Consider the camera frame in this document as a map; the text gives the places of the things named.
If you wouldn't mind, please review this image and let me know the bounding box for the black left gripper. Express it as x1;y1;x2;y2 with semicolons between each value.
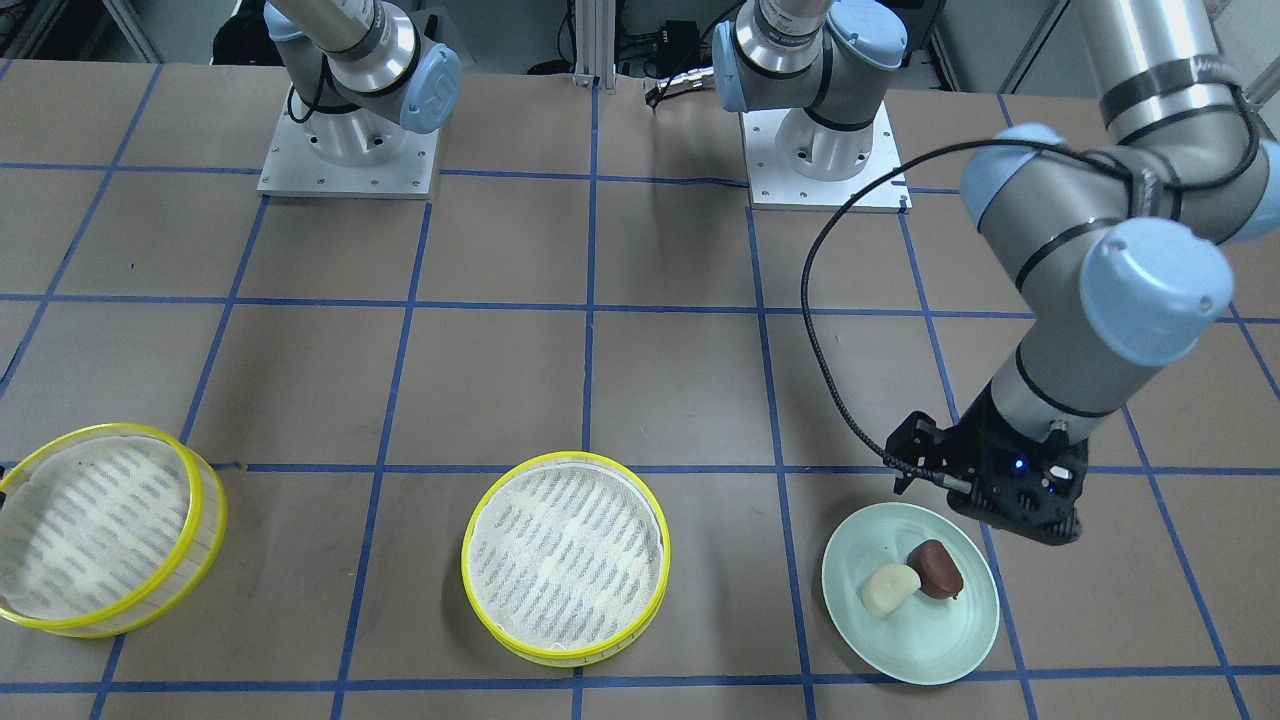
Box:
884;386;1089;546

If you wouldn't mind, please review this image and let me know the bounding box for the brown steamed bun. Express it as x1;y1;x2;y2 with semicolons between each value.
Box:
905;539;965;600

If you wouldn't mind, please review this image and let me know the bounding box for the white steamed bun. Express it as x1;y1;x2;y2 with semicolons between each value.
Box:
859;562;922;619

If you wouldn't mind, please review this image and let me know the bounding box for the yellow rimmed steamer basket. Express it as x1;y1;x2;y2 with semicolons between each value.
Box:
460;451;672;667
1;423;228;639

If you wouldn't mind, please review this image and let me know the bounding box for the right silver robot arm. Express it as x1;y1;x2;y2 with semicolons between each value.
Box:
264;1;462;135

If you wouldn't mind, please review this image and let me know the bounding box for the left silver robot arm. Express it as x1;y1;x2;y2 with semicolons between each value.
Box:
799;1;1277;544

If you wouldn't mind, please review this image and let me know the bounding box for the light green plate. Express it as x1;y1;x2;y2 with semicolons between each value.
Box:
820;502;1001;685

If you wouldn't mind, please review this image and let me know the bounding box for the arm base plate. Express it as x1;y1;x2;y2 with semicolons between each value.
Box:
257;88;442;200
739;102;913;213

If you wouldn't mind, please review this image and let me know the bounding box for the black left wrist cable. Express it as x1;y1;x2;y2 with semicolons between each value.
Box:
797;138;1181;491

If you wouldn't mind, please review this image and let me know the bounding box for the aluminium frame post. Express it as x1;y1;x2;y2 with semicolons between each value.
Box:
572;0;617;94

